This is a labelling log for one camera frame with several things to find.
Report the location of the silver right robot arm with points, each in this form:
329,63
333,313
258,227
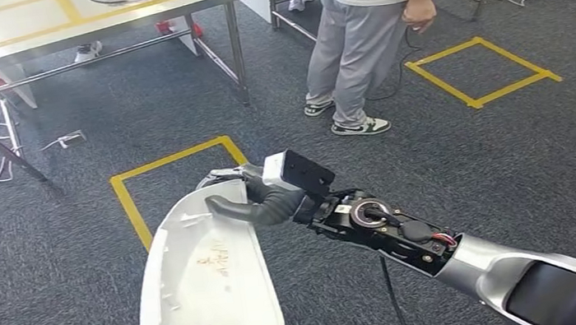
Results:
499,272

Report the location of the steel workbench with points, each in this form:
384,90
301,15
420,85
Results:
5,48

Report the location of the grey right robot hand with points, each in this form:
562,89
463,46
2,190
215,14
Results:
230,209

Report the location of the yellow floor tape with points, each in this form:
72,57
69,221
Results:
129,208
440,84

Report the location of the white plastic shell part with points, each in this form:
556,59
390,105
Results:
206,303

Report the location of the yellow bench marking tape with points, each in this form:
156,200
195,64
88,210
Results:
68,7

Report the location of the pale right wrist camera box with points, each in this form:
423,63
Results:
303,173

